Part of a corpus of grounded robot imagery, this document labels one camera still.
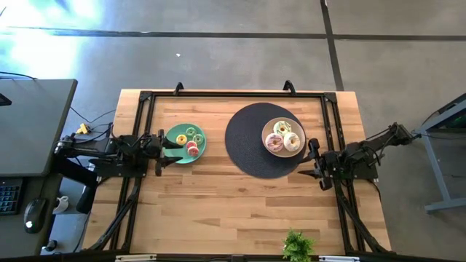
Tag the white mounting plate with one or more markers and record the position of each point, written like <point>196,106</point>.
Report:
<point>338,258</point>
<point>135,258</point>

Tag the small pink frosted donut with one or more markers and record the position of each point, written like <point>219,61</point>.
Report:
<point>190,154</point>
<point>189,143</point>

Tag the large white yellow donut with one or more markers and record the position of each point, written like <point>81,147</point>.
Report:
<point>295,145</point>

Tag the large green drizzled donut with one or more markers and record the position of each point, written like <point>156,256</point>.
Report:
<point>287,125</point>

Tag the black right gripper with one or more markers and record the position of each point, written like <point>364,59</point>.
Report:
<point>325,163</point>

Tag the round dark woven placemat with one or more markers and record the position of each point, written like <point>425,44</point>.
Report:
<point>244,145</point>

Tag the small green frosted donut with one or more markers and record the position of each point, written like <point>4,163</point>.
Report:
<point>188,129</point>
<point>201,142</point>

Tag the black computer mouse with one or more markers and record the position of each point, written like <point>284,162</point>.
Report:
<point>34,214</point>

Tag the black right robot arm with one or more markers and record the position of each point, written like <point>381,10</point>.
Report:
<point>364,153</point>

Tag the large pink frosted donut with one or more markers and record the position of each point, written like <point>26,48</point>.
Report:
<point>270,145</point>

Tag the black keyboard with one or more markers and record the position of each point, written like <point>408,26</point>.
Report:
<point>9,198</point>

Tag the grey-legged side table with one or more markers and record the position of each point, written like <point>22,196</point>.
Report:
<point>437,167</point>

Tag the black desk device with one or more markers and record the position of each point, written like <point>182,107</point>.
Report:
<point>4,99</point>

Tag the small yellow frosted donut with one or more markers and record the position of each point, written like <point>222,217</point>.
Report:
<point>184,142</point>

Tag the green round plate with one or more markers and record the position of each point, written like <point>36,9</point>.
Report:
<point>174,153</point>

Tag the grey desk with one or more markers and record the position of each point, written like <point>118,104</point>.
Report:
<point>32,127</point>

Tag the small black caster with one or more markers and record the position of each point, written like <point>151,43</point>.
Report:
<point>51,245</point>

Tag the black triangular corner bracket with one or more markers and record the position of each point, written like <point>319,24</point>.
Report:
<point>330,97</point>
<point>145,96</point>

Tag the small green artificial plant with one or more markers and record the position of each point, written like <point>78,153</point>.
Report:
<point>298,247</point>

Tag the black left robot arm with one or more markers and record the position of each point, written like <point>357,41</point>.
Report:
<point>109,147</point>

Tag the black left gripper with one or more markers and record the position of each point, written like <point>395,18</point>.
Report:
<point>160,153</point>

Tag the beige round plate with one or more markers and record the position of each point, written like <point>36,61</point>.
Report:
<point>268,128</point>

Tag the black lit computer tower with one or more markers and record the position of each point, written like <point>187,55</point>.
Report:
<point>455,114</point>

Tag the black aluminium table frame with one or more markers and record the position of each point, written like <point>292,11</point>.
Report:
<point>236,94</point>

